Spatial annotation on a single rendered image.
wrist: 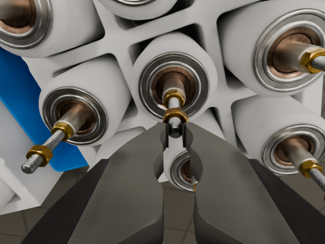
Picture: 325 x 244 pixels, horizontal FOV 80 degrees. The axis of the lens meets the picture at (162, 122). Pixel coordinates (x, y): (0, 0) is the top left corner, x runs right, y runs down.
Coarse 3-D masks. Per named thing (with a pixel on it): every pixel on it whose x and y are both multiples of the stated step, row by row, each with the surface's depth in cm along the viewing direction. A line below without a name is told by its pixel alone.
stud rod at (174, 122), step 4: (172, 100) 17; (176, 100) 17; (168, 104) 17; (172, 104) 16; (176, 104) 16; (168, 108) 16; (172, 120) 13; (176, 120) 13; (180, 120) 14; (172, 124) 13; (176, 124) 13; (180, 124) 13; (172, 128) 13; (176, 128) 13; (180, 128) 13; (172, 132) 13; (176, 132) 13; (180, 132) 13; (172, 136) 13; (176, 136) 13; (180, 136) 13
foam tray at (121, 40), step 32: (96, 0) 23; (192, 0) 26; (224, 0) 23; (256, 0) 23; (128, 32) 25; (160, 32) 25; (192, 32) 35; (32, 64) 27; (64, 64) 27; (128, 64) 27; (224, 96) 28; (320, 96) 28; (128, 128) 32; (224, 128) 31
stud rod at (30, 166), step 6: (60, 132) 19; (48, 138) 18; (54, 138) 18; (60, 138) 19; (48, 144) 17; (54, 144) 18; (30, 156) 16; (36, 156) 16; (30, 162) 15; (36, 162) 15; (42, 162) 16; (24, 168) 15; (30, 168) 15; (36, 168) 15
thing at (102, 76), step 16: (80, 64) 27; (96, 64) 26; (112, 64) 29; (64, 80) 21; (80, 80) 21; (96, 80) 22; (112, 80) 25; (96, 96) 22; (112, 96) 23; (128, 96) 29; (112, 112) 23; (48, 128) 24; (112, 128) 24; (96, 144) 25
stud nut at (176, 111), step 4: (172, 108) 14; (176, 108) 14; (168, 112) 14; (172, 112) 14; (176, 112) 14; (180, 112) 14; (184, 112) 14; (164, 116) 14; (168, 116) 14; (172, 116) 14; (176, 116) 14; (180, 116) 14; (184, 116) 14; (164, 120) 14; (168, 120) 14; (184, 120) 14
